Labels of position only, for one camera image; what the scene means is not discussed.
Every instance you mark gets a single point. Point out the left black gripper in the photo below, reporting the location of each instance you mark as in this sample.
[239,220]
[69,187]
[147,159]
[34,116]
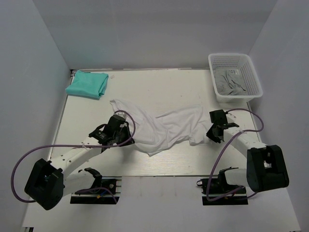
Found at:
[126,128]

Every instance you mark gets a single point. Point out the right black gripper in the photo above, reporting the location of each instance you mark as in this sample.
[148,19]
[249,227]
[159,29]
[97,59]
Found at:
[210,135]

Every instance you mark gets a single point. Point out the white t shirt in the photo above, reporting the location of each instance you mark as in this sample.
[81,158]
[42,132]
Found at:
[156,133]

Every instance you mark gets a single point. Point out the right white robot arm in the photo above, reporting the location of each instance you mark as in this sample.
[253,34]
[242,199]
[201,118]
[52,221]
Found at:
[265,166]

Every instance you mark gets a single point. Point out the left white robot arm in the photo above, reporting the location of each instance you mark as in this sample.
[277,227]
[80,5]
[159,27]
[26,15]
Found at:
[51,180]

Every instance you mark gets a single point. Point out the grey t shirt in basket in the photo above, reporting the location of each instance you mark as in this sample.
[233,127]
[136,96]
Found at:
[229,82]

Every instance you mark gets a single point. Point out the white plastic basket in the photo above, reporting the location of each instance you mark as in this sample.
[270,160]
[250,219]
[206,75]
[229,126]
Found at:
[244,66]

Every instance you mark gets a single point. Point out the folded teal t shirt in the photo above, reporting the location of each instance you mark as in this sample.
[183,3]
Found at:
[89,85]

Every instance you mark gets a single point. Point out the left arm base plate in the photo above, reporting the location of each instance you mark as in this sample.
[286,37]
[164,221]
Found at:
[106,193]

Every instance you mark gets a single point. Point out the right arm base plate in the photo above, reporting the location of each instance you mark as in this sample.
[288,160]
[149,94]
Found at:
[236,198]

